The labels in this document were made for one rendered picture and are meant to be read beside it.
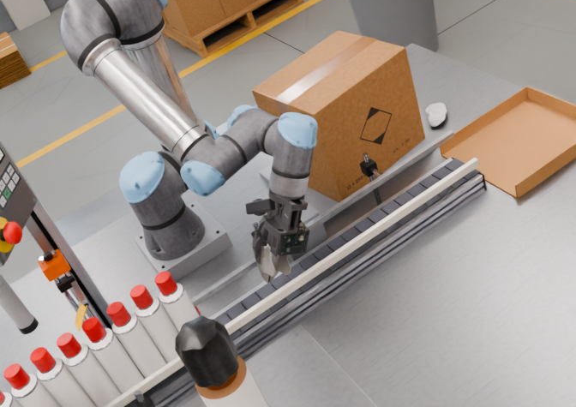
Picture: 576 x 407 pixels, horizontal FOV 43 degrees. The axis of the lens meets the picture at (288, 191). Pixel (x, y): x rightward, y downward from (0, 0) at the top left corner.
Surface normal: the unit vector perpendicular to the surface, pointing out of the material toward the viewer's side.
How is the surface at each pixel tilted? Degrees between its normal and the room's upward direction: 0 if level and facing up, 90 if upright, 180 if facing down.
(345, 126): 90
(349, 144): 90
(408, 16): 94
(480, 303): 0
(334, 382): 0
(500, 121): 0
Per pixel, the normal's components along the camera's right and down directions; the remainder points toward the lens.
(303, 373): -0.29, -0.75
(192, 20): 0.52, 0.40
